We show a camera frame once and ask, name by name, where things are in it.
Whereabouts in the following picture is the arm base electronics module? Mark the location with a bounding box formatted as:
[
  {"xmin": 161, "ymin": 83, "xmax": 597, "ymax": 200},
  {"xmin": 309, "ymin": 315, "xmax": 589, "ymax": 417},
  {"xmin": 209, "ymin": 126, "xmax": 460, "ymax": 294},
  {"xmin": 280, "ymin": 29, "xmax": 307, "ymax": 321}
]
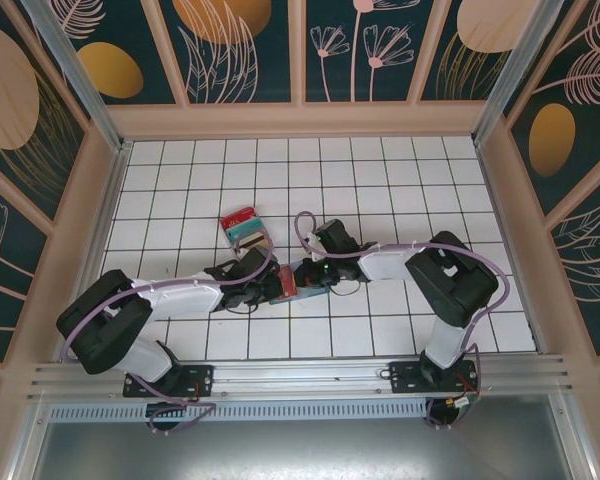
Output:
[
  {"xmin": 145, "ymin": 398, "xmax": 189, "ymax": 433},
  {"xmin": 425, "ymin": 395, "xmax": 475, "ymax": 430}
]

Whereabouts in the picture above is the teal card with black stripe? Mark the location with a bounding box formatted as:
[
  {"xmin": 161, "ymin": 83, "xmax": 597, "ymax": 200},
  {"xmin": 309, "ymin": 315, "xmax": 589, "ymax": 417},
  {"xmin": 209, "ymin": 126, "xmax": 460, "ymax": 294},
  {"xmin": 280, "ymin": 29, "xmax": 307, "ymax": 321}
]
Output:
[{"xmin": 224, "ymin": 216, "xmax": 264, "ymax": 242}]

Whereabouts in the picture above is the red VIP card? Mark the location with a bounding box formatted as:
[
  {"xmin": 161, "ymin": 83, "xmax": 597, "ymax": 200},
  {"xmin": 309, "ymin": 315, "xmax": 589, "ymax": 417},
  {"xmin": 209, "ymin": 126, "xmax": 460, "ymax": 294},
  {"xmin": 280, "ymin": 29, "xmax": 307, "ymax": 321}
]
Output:
[{"xmin": 219, "ymin": 206, "xmax": 257, "ymax": 232}]

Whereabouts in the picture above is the colourful striped wooden box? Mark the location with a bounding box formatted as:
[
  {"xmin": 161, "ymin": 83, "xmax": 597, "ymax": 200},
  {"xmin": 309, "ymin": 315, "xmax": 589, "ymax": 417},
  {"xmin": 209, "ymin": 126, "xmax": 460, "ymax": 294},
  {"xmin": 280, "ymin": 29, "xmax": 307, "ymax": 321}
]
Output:
[{"xmin": 218, "ymin": 205, "xmax": 277, "ymax": 260}]

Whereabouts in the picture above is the grey metal sheet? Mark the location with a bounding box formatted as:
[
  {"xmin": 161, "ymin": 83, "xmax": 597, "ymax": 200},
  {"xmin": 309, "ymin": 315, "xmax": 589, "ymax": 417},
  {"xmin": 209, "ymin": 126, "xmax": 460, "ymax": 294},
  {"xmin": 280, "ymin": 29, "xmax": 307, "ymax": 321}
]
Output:
[{"xmin": 27, "ymin": 418, "xmax": 584, "ymax": 480}]

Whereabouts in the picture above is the aluminium mounting rail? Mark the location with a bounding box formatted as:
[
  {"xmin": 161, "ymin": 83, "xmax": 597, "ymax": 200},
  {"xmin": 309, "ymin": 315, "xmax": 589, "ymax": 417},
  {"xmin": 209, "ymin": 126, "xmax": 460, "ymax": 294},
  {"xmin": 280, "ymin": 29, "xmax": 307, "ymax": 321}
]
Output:
[{"xmin": 27, "ymin": 353, "xmax": 574, "ymax": 402}]

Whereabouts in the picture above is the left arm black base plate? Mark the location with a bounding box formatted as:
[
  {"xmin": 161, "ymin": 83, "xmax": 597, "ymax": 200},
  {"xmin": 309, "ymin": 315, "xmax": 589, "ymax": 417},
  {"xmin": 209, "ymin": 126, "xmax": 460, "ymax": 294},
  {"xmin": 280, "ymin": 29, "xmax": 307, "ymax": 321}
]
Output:
[{"xmin": 123, "ymin": 363, "xmax": 216, "ymax": 399}]

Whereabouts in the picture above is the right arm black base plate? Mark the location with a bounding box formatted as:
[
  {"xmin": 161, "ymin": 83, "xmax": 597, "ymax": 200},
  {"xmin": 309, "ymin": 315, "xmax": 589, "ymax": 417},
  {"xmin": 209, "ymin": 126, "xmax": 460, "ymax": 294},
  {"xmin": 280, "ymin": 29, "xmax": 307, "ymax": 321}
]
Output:
[{"xmin": 388, "ymin": 360, "xmax": 482, "ymax": 397}]

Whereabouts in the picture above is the slotted grey cable duct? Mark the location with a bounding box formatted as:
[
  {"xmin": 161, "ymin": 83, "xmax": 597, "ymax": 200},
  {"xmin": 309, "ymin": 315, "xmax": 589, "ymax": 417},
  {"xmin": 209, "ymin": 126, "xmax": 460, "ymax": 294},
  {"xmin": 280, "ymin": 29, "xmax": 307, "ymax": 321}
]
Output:
[{"xmin": 47, "ymin": 401, "xmax": 430, "ymax": 422}]

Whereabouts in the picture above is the aluminium frame post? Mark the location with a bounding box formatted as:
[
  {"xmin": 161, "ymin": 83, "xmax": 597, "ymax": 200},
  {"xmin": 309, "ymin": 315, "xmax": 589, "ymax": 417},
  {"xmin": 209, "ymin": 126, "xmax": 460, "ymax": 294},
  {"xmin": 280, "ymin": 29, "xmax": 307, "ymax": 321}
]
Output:
[
  {"xmin": 471, "ymin": 0, "xmax": 565, "ymax": 147},
  {"xmin": 18, "ymin": 0, "xmax": 132, "ymax": 153}
]

